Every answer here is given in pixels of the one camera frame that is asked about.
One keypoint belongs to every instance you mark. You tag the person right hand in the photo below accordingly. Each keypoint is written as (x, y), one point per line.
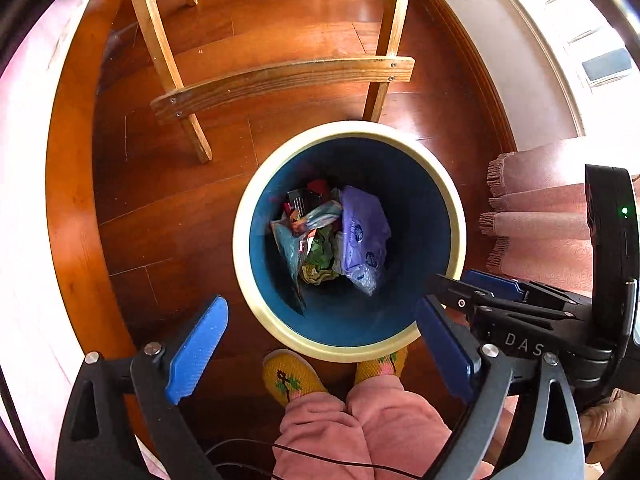
(608, 426)

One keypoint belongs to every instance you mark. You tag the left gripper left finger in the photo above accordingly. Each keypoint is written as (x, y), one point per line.
(97, 440)

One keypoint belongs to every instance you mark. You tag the pink trousers legs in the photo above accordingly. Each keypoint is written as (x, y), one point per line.
(379, 424)

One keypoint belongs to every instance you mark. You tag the blue cream trash bin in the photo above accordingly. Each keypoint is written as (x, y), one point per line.
(335, 321)

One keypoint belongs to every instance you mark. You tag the yellow slipper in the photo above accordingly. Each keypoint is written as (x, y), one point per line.
(391, 365)
(288, 376)

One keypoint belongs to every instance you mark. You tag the black Talopn packet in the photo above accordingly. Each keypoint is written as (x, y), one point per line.
(298, 201)

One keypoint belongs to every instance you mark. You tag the wooden table frame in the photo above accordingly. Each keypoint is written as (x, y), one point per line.
(180, 58)

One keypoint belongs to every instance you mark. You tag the purple plastic bag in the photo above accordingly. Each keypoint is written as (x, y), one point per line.
(365, 231)

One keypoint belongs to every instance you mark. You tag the left yellow slipper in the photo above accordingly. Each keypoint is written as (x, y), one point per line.
(288, 376)

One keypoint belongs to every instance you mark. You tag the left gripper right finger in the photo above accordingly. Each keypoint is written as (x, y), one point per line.
(545, 440)

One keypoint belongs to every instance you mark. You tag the red gold foil snack bag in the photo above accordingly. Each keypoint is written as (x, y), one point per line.
(293, 235)

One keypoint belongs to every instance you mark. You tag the pink bed cover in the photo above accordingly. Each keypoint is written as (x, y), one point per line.
(57, 302)

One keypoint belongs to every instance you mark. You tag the green paper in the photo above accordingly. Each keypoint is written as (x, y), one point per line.
(318, 266)

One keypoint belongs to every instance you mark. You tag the right yellow slipper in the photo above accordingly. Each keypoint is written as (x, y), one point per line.
(391, 365)

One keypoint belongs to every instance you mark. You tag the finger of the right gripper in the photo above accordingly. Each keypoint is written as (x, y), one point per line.
(472, 301)
(527, 292)

